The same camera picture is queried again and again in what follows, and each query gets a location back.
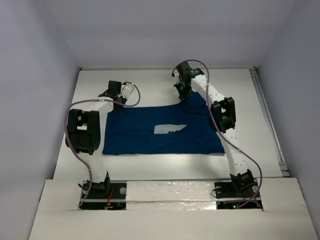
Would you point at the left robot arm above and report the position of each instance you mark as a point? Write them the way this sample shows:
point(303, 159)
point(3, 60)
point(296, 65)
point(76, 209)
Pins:
point(85, 125)

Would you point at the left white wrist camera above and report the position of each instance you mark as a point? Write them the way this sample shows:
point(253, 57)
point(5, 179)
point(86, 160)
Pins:
point(127, 90)

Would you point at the blue printed t-shirt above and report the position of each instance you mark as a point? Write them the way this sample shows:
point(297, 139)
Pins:
point(181, 128)

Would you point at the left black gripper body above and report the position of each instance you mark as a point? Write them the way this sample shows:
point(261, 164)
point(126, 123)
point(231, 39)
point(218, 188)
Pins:
point(119, 103)

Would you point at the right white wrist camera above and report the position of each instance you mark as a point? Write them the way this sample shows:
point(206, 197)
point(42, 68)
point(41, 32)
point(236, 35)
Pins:
point(176, 76)

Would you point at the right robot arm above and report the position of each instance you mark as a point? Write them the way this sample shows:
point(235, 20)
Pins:
point(222, 117)

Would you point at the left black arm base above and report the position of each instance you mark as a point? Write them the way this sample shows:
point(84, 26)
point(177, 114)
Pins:
point(113, 199)

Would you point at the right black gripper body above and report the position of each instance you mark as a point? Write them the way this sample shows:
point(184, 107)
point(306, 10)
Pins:
point(185, 91)

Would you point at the silver foil covered panel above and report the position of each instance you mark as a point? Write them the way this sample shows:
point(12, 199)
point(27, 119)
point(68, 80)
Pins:
point(179, 195)

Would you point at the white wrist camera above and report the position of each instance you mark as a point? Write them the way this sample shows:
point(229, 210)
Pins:
point(127, 90)
point(176, 76)

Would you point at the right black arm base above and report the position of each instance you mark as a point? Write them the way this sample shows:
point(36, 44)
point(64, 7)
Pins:
point(228, 199)

